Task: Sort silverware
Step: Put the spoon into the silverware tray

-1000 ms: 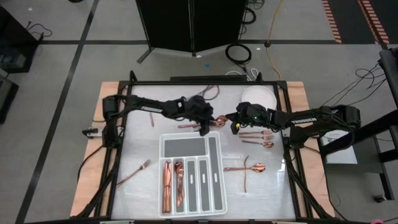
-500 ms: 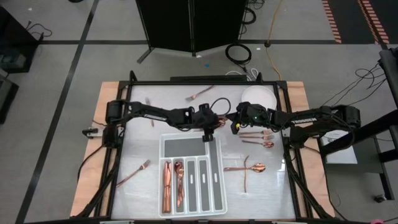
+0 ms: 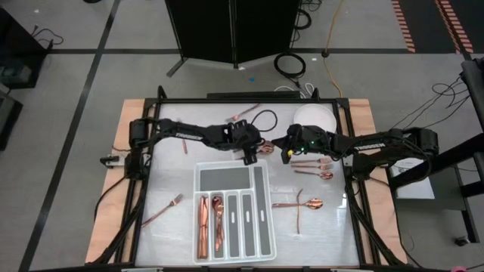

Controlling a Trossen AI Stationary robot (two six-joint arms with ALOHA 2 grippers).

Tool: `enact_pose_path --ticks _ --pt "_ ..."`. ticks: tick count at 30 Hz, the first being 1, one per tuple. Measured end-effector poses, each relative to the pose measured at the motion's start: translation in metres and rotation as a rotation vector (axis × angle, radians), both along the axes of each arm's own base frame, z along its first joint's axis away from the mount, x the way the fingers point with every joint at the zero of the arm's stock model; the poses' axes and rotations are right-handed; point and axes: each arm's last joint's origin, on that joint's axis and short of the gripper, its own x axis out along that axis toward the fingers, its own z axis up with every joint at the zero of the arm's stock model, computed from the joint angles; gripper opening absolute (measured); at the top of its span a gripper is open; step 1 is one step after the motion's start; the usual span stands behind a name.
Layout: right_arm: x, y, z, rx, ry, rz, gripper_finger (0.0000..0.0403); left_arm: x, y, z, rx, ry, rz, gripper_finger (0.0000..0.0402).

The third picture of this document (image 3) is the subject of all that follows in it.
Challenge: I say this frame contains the black metal stand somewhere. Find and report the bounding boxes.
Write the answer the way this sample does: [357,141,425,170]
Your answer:
[387,58,484,246]

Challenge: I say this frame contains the black cabinet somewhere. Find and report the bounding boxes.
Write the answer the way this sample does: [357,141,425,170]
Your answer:
[0,7,48,90]

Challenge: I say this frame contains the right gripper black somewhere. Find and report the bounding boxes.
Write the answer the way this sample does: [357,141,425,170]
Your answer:
[271,123,336,165]

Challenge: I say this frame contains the rose gold spoon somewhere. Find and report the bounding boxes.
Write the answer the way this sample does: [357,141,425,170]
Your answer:
[293,169,334,181]
[211,196,225,243]
[214,206,225,253]

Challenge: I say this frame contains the black folding panel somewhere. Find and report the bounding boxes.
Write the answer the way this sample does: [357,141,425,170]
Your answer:
[165,0,303,79]

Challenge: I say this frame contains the tangled black cables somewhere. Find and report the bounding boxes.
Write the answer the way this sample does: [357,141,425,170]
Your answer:
[391,75,472,131]

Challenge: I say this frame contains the white plastic cutlery tray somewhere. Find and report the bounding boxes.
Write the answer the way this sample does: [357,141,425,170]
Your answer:
[192,159,278,265]

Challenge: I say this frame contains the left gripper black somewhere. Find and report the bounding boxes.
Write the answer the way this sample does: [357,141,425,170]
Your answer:
[222,119,267,166]

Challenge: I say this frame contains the copper spoon and fork crossed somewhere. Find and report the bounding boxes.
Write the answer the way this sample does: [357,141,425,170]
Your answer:
[271,198,324,211]

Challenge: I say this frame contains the yellow extension cable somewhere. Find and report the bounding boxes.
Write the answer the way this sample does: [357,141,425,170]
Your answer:
[322,0,346,98]

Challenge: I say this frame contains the white paper sheet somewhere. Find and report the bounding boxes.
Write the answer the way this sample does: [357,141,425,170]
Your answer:
[389,157,436,200]

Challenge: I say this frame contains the black metal table frame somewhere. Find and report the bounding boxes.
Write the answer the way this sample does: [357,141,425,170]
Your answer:
[85,85,409,272]

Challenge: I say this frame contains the black looped gripper cable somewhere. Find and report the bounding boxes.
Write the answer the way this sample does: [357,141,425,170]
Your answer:
[249,109,279,134]

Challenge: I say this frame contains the black table clamp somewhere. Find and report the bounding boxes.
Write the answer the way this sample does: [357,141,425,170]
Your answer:
[99,153,128,170]

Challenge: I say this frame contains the white round plate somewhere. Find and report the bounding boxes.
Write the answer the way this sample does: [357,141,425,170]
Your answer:
[293,104,337,134]

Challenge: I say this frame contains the coiled black cable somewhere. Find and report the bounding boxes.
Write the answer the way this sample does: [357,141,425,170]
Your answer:
[273,51,306,79]

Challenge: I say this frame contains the white cable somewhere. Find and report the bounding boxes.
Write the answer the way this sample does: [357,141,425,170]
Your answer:
[274,82,315,97]

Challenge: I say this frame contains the thin black floor cable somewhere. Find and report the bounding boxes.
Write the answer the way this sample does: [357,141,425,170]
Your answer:
[30,24,64,49]

